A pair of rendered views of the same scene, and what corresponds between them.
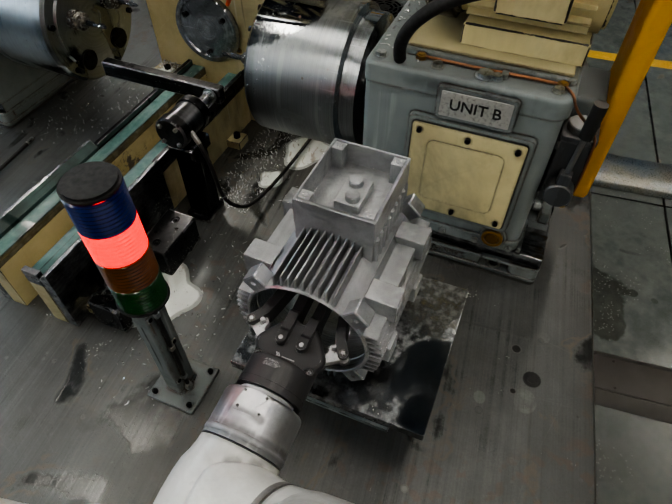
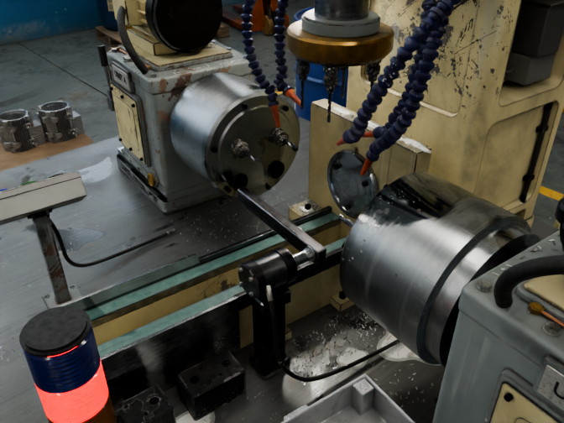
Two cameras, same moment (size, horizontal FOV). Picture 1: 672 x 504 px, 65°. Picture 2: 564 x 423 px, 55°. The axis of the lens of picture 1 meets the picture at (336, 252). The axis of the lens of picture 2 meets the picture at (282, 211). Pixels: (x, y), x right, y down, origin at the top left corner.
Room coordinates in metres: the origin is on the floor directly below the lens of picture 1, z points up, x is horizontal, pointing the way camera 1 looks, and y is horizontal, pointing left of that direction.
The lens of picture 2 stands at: (0.19, -0.12, 1.56)
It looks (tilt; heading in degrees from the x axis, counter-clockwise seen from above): 32 degrees down; 32
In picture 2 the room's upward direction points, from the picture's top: straight up
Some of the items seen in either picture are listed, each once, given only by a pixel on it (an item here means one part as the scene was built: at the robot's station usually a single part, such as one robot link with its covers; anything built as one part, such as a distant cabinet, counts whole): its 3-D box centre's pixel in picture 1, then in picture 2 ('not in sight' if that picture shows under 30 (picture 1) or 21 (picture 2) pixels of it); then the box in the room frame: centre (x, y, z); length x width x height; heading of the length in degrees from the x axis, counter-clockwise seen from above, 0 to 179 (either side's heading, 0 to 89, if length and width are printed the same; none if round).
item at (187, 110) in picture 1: (258, 115); (362, 286); (0.90, 0.16, 0.92); 0.45 x 0.13 x 0.24; 158
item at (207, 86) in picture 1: (162, 80); (277, 222); (0.88, 0.32, 1.01); 0.26 x 0.04 x 0.03; 68
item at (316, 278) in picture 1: (339, 272); not in sight; (0.43, 0.00, 1.02); 0.20 x 0.19 x 0.19; 156
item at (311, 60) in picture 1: (336, 72); (452, 277); (0.87, 0.00, 1.04); 0.41 x 0.25 x 0.25; 68
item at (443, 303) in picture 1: (354, 345); not in sight; (0.41, -0.03, 0.86); 0.27 x 0.24 x 0.12; 68
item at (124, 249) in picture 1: (113, 233); (72, 383); (0.38, 0.23, 1.14); 0.06 x 0.06 x 0.04
